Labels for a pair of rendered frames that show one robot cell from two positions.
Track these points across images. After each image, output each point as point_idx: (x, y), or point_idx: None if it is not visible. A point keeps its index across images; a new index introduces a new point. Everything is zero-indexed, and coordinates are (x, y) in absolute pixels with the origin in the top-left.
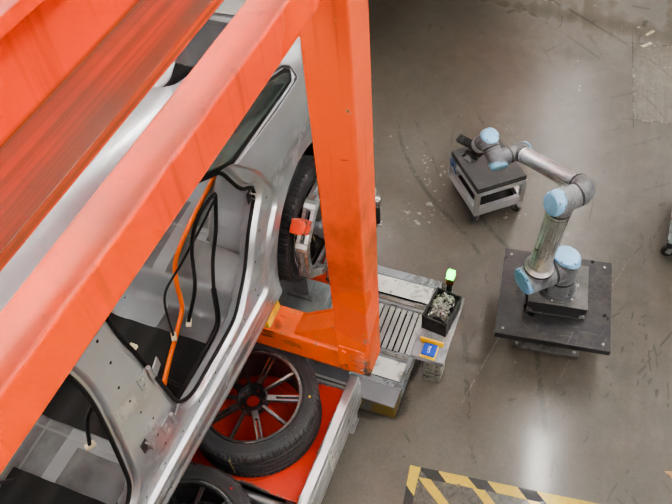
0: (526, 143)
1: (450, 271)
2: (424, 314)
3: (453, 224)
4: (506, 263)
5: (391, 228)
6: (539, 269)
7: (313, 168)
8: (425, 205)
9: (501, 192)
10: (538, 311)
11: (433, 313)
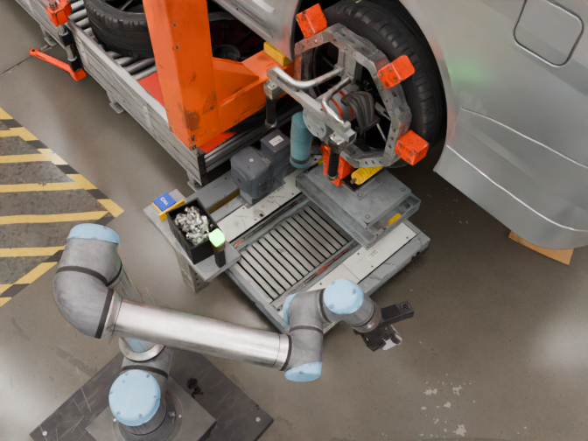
0: (303, 365)
1: (218, 234)
2: (200, 206)
3: (403, 439)
4: (247, 400)
5: (435, 352)
6: None
7: (386, 38)
8: (460, 423)
9: None
10: None
11: (191, 209)
